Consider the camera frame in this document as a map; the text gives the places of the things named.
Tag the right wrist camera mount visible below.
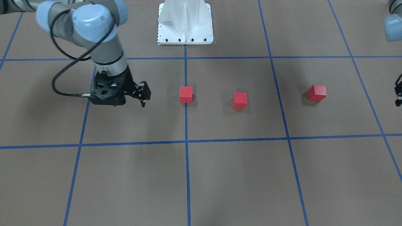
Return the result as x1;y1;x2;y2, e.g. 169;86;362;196
89;82;126;106

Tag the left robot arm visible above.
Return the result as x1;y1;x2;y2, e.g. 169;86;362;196
383;0;402;107

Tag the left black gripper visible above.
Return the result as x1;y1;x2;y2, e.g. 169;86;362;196
394;74;402;107

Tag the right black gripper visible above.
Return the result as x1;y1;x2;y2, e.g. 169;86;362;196
94;67;148;108

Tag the white pedestal column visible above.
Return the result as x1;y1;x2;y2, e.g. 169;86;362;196
157;0;214;45

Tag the red cube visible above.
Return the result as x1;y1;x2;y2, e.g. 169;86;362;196
144;84;152;100
179;86;193;103
232;92;247;109
307;84;327;102

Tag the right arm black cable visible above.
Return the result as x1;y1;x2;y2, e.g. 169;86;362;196
50;8;118;97

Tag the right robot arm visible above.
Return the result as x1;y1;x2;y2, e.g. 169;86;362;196
1;0;151;107

